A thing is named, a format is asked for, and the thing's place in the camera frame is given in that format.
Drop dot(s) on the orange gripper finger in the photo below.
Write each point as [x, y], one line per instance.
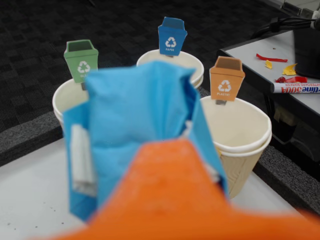
[170, 185]

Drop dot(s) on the small yellow wrapper piece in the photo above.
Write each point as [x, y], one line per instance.
[268, 64]

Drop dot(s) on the paper cup with green tag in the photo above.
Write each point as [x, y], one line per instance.
[67, 105]

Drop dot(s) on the black container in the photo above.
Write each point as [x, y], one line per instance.
[307, 55]

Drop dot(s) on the blue paper rubbish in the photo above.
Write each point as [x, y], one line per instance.
[125, 112]

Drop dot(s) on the large yellow wrapper piece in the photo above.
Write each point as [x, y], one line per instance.
[290, 70]

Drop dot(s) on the green recycling bin tag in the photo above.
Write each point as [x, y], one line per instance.
[80, 60]

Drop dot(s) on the blue recycling bin tag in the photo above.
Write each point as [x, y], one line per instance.
[171, 37]

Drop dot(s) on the paper cup with orange tag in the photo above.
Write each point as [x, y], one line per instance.
[237, 125]

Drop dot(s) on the grey table with black edge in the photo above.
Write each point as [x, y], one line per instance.
[250, 52]

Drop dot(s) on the red strip wrapper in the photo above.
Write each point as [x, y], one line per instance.
[270, 59]

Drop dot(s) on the paper cup with blue tag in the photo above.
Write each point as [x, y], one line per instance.
[193, 65]

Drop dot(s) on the orange recycling bin tag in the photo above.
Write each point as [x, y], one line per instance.
[226, 80]

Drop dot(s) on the white whiteboard marker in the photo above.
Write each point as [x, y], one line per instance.
[295, 88]

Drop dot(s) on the red crumpled wrapper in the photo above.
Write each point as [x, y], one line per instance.
[295, 80]

